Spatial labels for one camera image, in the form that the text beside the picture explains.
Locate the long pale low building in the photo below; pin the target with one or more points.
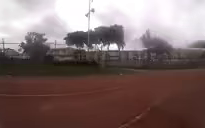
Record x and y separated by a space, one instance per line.
126 56

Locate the wide-crowned dark trees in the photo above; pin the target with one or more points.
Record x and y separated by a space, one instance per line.
106 35

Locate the tall floodlight pole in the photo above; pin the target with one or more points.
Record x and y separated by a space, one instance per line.
88 23

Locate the dark green grass strip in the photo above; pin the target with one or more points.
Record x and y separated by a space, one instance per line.
56 70

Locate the red running track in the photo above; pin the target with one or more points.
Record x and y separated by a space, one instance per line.
73 110

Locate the white painted line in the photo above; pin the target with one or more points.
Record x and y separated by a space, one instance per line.
56 94
136 117

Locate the thin dark tree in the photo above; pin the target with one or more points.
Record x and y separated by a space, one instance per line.
155 45

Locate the round dark tree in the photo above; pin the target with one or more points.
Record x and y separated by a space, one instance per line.
35 48

